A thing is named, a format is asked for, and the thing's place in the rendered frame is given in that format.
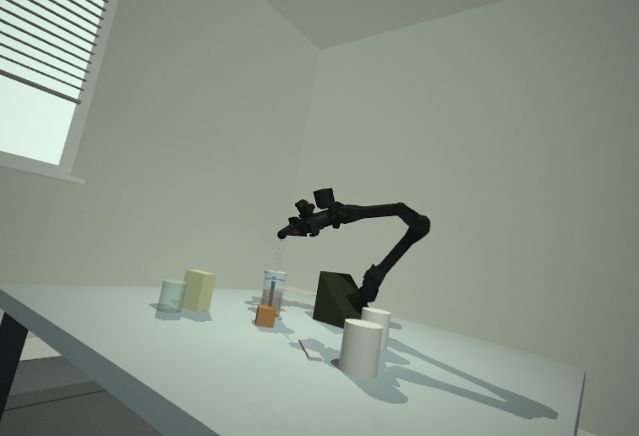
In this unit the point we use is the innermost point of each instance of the light grey flat bar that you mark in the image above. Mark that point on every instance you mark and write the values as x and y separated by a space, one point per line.
310 350

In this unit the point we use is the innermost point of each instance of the grey cylinder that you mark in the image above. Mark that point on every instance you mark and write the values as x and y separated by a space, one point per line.
382 318
360 349

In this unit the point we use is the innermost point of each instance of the orange-brown cube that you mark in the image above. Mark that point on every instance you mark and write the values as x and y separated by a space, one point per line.
265 316

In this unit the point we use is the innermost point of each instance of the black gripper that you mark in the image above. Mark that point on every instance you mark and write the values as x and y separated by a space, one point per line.
300 227

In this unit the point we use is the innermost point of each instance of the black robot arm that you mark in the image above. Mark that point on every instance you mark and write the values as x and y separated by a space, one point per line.
338 213

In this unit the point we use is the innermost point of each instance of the pale yellow rectangular block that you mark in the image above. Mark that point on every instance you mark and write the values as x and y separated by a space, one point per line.
199 290

